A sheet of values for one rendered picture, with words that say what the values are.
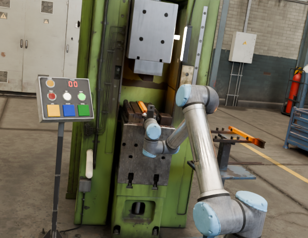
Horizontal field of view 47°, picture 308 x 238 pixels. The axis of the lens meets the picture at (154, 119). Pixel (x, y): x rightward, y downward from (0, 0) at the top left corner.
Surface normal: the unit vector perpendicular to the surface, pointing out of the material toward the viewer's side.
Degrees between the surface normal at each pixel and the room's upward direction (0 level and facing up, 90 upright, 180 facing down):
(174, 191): 90
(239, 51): 90
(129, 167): 90
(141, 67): 90
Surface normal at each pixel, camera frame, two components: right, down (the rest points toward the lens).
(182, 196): 0.16, 0.24
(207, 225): -0.88, 0.06
